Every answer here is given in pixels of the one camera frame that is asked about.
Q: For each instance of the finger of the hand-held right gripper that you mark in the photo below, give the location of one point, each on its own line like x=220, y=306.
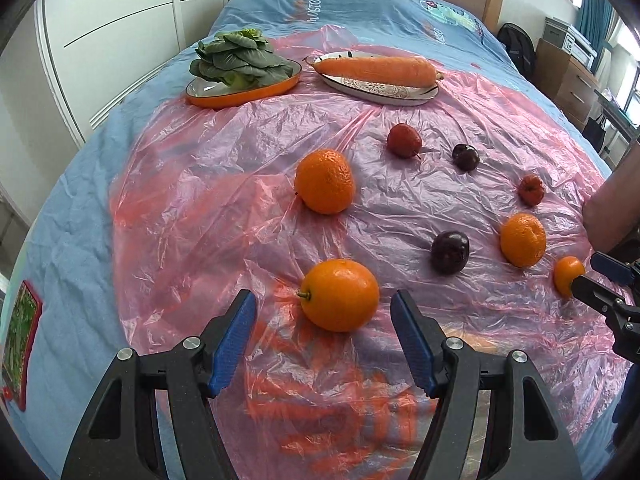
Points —
x=612, y=267
x=597, y=294

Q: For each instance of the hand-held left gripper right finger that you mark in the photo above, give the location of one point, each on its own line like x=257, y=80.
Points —
x=412, y=340

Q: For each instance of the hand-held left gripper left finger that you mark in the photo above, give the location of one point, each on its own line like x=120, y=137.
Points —
x=235, y=340

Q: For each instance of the small orange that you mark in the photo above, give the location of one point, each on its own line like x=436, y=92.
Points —
x=565, y=275

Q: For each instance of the smooth orange with stem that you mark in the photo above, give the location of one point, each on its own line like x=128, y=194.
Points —
x=340, y=295

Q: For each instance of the medium orange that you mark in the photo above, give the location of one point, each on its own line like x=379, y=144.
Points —
x=522, y=240

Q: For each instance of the large dark plum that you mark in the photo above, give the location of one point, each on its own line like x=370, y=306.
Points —
x=450, y=252

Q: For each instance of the red fruit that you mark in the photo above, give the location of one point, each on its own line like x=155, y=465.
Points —
x=402, y=140
x=531, y=191

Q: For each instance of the large bumpy mandarin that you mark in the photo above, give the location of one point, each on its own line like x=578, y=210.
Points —
x=325, y=180

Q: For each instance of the person's right forearm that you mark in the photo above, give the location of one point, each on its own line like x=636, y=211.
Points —
x=610, y=210

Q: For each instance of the person's dark blue clothing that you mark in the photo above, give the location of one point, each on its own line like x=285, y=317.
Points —
x=627, y=405

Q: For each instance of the black bag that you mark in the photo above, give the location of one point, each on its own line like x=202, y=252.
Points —
x=595, y=135

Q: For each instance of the pink plastic sheet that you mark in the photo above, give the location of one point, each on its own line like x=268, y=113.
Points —
x=225, y=160

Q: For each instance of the small dark plum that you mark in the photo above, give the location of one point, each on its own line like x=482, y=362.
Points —
x=466, y=157

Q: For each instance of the wooden nightstand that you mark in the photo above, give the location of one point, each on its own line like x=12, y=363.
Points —
x=570, y=85

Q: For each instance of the blue printed bed sheet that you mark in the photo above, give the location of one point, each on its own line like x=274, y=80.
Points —
x=75, y=240

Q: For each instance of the red-bordered picture book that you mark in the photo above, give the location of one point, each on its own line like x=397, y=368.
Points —
x=20, y=340

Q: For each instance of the white printer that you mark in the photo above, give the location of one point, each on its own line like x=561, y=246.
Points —
x=575, y=42

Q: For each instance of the black backpack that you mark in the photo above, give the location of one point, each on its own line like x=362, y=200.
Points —
x=515, y=45

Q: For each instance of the white patterned plate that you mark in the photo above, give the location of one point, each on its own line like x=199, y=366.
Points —
x=380, y=94

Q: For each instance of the orange oval plate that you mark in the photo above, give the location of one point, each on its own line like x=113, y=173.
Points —
x=260, y=91

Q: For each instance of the teal curtain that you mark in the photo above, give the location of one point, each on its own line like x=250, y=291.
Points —
x=595, y=15

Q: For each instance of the large carrot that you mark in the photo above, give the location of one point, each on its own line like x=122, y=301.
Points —
x=375, y=71

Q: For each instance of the green bok choy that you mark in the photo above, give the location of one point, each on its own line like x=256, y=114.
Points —
x=235, y=57

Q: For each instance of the white wardrobe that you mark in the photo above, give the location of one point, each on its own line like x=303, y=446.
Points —
x=125, y=20

